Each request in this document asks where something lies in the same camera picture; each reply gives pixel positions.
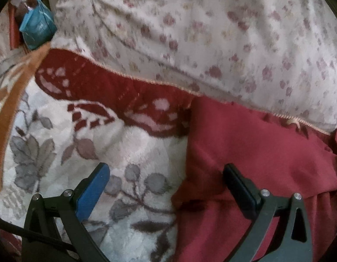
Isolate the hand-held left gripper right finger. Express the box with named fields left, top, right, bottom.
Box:
left=222, top=163, right=313, bottom=262

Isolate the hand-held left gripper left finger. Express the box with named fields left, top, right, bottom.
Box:
left=22, top=162, right=111, bottom=262

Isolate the dark red garment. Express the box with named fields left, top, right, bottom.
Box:
left=171, top=97, right=337, bottom=262

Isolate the floral blanket with red border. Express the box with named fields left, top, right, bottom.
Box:
left=0, top=44, right=202, bottom=262

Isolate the white quilt with pink flowers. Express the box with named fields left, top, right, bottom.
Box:
left=52, top=0, right=337, bottom=135

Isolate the blue plastic bag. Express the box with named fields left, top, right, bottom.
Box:
left=19, top=0, right=58, bottom=50

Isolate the red-brown board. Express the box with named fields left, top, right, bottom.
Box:
left=9, top=3, right=23, bottom=50

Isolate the black cable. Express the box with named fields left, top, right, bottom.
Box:
left=0, top=215, right=79, bottom=253

